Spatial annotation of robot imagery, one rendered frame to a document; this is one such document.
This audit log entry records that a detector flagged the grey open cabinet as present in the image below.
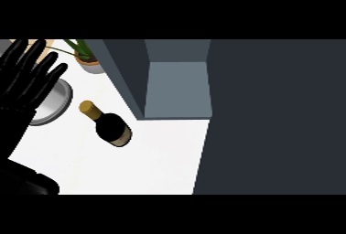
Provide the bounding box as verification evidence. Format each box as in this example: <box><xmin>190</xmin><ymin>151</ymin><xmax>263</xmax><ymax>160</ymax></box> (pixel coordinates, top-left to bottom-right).
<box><xmin>84</xmin><ymin>38</ymin><xmax>213</xmax><ymax>121</ymax></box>

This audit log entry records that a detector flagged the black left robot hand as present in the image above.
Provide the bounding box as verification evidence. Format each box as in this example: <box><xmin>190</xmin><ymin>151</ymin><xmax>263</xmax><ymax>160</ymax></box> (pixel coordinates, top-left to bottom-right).
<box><xmin>0</xmin><ymin>38</ymin><xmax>69</xmax><ymax>114</ymax></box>

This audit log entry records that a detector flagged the pale wooden cutting board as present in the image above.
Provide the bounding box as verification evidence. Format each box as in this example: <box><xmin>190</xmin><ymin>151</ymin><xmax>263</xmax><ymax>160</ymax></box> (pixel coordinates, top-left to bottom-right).
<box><xmin>7</xmin><ymin>38</ymin><xmax>54</xmax><ymax>66</ymax></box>

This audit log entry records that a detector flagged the green plant in pale pot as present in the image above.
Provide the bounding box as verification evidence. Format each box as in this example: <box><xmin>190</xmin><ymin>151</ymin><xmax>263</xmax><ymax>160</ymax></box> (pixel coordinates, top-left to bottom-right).
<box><xmin>43</xmin><ymin>38</ymin><xmax>106</xmax><ymax>75</ymax></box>

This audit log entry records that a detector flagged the grey round pot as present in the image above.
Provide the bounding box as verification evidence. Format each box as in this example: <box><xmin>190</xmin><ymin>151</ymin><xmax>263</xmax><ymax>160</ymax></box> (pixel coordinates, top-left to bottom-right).
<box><xmin>28</xmin><ymin>78</ymin><xmax>74</xmax><ymax>127</ymax></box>

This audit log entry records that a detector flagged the dark wine bottle gold cap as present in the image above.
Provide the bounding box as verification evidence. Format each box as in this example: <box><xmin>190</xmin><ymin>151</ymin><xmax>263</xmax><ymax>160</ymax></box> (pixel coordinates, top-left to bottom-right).
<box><xmin>78</xmin><ymin>100</ymin><xmax>133</xmax><ymax>148</ymax></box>

